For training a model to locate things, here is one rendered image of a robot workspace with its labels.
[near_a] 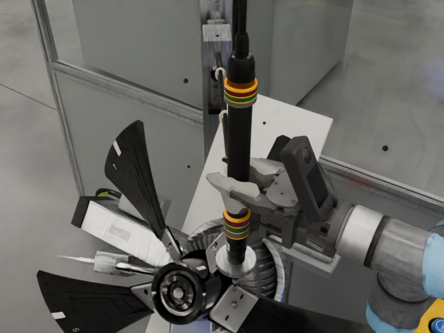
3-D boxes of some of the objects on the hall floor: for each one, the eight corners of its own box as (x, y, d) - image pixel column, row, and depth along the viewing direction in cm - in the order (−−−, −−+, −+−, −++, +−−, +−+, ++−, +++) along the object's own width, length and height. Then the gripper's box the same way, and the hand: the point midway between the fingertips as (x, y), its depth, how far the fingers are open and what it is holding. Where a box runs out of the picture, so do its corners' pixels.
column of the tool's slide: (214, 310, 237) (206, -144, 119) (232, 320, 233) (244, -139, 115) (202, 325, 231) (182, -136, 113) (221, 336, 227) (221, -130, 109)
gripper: (323, 279, 72) (194, 219, 80) (353, 226, 79) (232, 176, 88) (332, 237, 66) (193, 178, 75) (363, 185, 74) (233, 136, 82)
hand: (222, 166), depth 79 cm, fingers closed on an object, 4 cm apart
